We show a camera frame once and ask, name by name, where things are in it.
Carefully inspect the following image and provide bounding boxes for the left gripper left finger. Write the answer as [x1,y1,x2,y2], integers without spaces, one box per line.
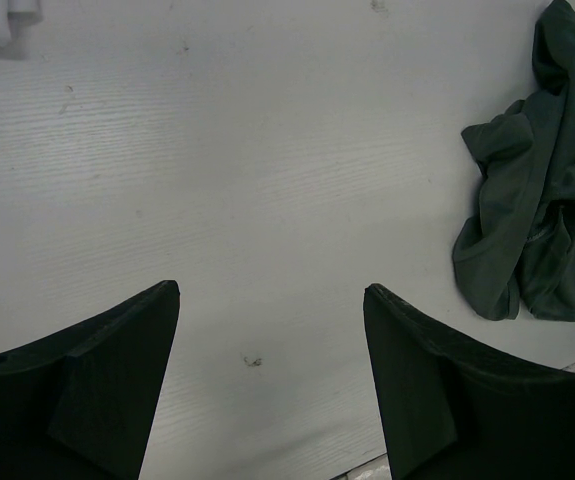
[0,280,180,479]

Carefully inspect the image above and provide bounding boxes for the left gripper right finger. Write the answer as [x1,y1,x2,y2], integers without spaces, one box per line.
[363,284,575,479]

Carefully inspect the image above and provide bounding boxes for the grey t shirt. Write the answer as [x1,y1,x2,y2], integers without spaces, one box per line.
[452,1,575,322]

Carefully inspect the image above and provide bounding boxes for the white t shirt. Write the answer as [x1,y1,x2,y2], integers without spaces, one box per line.
[0,0,44,49]

